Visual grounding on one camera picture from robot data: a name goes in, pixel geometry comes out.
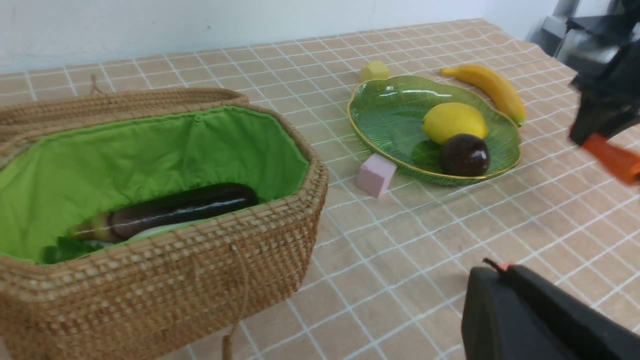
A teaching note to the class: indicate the purple toy mangosteen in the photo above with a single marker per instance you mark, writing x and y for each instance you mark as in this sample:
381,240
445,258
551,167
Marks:
464,155

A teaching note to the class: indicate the woven basket lid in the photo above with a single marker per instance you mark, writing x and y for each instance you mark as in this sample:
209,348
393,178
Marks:
22,118

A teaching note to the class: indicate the pink foam cube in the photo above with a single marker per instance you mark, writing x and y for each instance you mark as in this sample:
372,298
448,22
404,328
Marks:
375,175

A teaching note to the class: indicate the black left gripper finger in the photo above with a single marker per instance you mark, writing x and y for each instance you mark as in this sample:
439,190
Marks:
513,313

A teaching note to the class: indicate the yellow toy lemon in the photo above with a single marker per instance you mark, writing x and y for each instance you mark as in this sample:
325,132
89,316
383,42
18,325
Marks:
450,119

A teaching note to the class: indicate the yellow toy banana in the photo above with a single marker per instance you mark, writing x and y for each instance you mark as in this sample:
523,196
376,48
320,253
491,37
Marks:
497,87

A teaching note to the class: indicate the yellow foam cube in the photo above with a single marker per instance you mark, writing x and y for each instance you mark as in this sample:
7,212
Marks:
374,70

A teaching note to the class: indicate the woven wicker basket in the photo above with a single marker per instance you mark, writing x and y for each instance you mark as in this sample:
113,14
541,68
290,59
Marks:
174,284

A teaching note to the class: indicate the purple toy eggplant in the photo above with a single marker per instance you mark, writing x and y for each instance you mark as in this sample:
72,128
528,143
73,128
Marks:
116,226

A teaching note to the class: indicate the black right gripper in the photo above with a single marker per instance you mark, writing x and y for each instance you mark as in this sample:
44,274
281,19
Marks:
610,97

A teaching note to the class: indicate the orange toy carrot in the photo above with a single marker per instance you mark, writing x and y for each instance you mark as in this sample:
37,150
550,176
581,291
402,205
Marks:
620,162

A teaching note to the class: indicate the green glass leaf plate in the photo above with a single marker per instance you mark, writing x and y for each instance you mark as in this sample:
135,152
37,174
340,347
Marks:
387,116

